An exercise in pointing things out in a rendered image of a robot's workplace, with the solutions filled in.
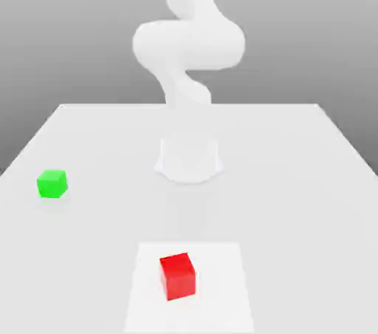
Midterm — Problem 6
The small red cube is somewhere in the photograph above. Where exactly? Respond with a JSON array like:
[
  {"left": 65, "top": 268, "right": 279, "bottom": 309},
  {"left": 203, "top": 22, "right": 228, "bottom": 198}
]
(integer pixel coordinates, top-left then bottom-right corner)
[{"left": 159, "top": 252, "right": 196, "bottom": 302}]

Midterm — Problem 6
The small green cube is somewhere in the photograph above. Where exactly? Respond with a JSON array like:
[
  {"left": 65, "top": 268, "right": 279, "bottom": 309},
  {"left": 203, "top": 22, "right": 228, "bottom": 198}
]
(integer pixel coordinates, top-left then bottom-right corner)
[{"left": 35, "top": 169, "right": 69, "bottom": 200}]

